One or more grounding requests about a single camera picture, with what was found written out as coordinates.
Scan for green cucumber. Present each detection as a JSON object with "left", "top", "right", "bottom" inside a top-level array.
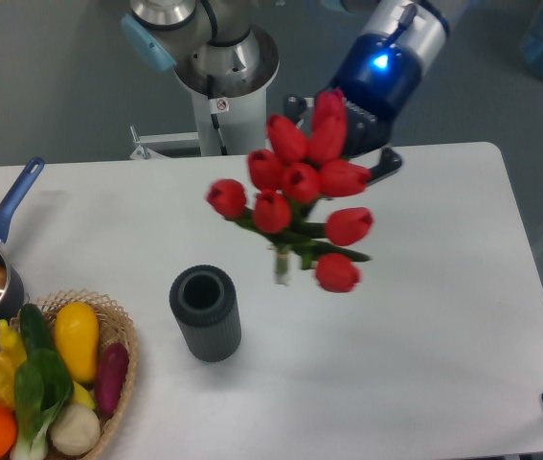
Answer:
[{"left": 18, "top": 303, "right": 56, "bottom": 356}]

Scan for red tulip bouquet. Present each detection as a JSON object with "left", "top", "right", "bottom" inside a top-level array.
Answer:
[{"left": 206, "top": 89, "right": 374, "bottom": 293}]

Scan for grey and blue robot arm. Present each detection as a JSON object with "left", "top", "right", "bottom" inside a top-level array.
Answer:
[{"left": 121, "top": 1, "right": 467, "bottom": 182}]

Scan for yellow squash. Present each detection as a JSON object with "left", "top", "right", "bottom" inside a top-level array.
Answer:
[{"left": 55, "top": 302, "right": 100, "bottom": 385}]

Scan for purple eggplant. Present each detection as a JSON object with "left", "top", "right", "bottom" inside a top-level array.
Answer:
[{"left": 94, "top": 342, "right": 129, "bottom": 416}]

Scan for woven wicker basket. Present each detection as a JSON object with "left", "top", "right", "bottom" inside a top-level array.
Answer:
[{"left": 0, "top": 289, "right": 138, "bottom": 459}]

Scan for dark grey ribbed vase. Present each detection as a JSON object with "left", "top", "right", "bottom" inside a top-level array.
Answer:
[{"left": 169, "top": 264, "right": 241, "bottom": 362}]

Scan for small yellow vegetable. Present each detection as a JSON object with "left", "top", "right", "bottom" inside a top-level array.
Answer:
[{"left": 71, "top": 381, "right": 96, "bottom": 410}]

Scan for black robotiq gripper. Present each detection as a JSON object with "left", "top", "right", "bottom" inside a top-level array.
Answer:
[{"left": 283, "top": 34, "right": 421, "bottom": 185}]

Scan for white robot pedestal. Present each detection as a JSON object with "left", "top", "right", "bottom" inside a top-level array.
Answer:
[{"left": 129, "top": 26, "right": 281, "bottom": 161}]

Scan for beige garlic bulb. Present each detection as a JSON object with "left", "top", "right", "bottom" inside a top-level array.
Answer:
[{"left": 50, "top": 403, "right": 101, "bottom": 456}]

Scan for green bok choy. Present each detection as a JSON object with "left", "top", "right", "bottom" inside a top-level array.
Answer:
[{"left": 10, "top": 349, "right": 73, "bottom": 459}]

